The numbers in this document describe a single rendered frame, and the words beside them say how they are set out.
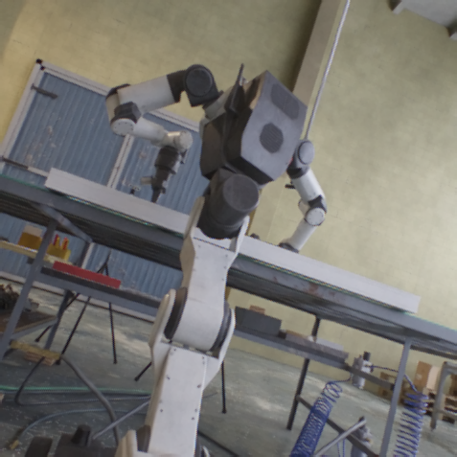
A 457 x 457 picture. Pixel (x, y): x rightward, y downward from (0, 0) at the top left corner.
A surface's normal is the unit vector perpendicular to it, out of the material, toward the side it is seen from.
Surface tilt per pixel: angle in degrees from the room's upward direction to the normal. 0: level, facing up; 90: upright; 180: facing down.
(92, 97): 90
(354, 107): 90
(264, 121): 94
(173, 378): 56
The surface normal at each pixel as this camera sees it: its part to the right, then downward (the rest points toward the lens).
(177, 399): 0.39, -0.59
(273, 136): 0.55, 0.10
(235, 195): 0.32, -0.28
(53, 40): 0.20, -0.11
